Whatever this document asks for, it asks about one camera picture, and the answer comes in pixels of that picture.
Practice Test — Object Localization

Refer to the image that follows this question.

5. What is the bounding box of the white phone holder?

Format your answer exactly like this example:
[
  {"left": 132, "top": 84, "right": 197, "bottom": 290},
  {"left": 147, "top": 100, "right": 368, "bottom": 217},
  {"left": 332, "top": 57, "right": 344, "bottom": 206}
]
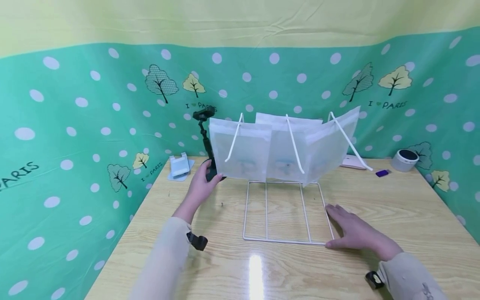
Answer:
[{"left": 169, "top": 152, "right": 191, "bottom": 178}]

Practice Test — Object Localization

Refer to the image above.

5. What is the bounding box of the person's left forearm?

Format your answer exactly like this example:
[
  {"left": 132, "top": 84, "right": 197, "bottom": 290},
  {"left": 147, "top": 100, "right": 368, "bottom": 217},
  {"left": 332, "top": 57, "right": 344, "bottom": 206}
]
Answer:
[{"left": 127, "top": 199, "right": 205, "bottom": 300}]

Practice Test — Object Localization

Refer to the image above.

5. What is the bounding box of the person's right forearm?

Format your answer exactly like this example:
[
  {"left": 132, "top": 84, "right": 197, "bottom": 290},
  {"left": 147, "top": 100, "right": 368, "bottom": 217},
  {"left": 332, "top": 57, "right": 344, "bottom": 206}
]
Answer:
[{"left": 374, "top": 238, "right": 450, "bottom": 300}]

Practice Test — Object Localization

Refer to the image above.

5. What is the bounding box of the black wrist band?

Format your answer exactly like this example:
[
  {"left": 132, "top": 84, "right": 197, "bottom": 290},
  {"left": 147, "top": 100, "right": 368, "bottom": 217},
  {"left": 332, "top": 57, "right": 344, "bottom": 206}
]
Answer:
[
  {"left": 364, "top": 270, "right": 386, "bottom": 290},
  {"left": 186, "top": 231, "right": 209, "bottom": 252}
]

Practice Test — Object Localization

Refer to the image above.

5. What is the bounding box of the translucent white bag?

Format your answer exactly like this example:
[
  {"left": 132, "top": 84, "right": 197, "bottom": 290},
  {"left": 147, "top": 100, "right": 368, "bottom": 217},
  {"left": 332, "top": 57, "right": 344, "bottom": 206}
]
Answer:
[
  {"left": 303, "top": 105, "right": 362, "bottom": 186},
  {"left": 208, "top": 117, "right": 273, "bottom": 183},
  {"left": 255, "top": 112, "right": 324, "bottom": 184}
]

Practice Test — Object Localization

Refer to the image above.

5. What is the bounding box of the black camera tripod stand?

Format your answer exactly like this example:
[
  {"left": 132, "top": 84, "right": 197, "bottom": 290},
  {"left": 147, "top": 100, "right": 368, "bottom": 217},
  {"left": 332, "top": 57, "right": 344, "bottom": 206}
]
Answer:
[{"left": 192, "top": 106, "right": 227, "bottom": 183}]

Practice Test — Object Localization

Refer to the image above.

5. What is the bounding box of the grey round speaker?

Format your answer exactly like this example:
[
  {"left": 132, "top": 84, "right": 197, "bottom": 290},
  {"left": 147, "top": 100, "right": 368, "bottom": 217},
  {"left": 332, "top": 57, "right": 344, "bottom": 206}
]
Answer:
[{"left": 391, "top": 149, "right": 420, "bottom": 173}]

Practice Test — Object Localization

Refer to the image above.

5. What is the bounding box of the light blue pad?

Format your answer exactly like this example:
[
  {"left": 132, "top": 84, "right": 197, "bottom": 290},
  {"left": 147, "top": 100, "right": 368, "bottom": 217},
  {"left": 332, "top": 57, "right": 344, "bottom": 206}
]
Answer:
[{"left": 166, "top": 160, "right": 196, "bottom": 182}]

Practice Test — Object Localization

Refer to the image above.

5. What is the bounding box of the pink white flat phone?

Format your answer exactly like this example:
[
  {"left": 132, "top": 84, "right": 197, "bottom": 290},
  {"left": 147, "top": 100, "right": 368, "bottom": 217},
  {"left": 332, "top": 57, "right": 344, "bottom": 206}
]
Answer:
[{"left": 340, "top": 155, "right": 368, "bottom": 170}]

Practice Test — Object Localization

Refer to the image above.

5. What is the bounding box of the white wire rack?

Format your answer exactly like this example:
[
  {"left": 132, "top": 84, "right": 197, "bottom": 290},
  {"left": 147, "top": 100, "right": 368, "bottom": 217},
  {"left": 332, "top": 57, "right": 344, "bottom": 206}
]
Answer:
[{"left": 224, "top": 111, "right": 374, "bottom": 246}]

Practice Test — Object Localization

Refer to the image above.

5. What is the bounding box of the person's right hand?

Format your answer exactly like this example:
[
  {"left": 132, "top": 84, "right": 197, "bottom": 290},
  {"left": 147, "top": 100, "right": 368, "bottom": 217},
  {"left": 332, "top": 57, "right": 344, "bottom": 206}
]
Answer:
[{"left": 324, "top": 203, "right": 387, "bottom": 252}]

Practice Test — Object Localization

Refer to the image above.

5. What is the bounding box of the person's left hand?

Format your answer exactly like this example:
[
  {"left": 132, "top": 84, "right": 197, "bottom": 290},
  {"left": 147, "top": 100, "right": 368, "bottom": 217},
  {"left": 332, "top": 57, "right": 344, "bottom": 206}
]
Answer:
[{"left": 186, "top": 160, "right": 223, "bottom": 208}]

